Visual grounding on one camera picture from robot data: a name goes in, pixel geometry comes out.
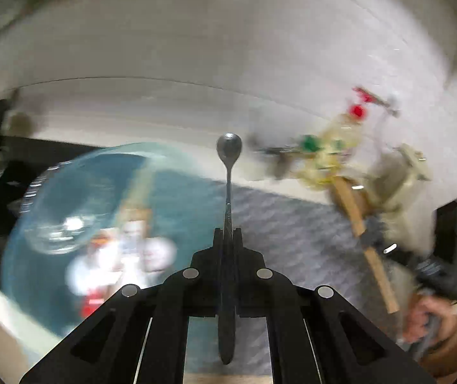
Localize red and grey object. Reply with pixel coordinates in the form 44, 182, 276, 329
352, 85, 402, 117

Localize dark metal spoon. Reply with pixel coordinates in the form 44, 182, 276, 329
216, 133, 243, 365

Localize glass jar brown contents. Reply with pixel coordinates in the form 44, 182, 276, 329
274, 146, 296, 180

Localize blue plastic bowl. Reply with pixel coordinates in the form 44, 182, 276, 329
0, 142, 229, 339

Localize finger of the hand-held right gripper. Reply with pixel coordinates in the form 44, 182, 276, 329
357, 218, 391, 251

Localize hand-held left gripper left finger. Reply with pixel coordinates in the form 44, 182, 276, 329
20, 227, 223, 384

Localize cream kitchen appliance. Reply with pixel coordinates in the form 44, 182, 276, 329
370, 143, 434, 227

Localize black stove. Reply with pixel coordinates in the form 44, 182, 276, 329
0, 98, 109, 249

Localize green lid spice jar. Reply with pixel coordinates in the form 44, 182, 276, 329
292, 135, 326, 180

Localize grey chevron mat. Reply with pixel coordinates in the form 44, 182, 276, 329
184, 178, 417, 374

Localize yellow cooking oil bottle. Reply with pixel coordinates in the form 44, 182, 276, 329
298, 104, 371, 190

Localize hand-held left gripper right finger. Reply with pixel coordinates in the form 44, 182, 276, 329
233, 227, 437, 384

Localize person's right hand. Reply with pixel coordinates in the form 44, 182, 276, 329
402, 295, 457, 353

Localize wooden chopstick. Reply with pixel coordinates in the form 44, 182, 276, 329
118, 164, 149, 228

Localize person's right forearm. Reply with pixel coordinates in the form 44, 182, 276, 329
417, 320, 457, 380

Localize wooden spatula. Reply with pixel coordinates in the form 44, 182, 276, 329
330, 175, 400, 315

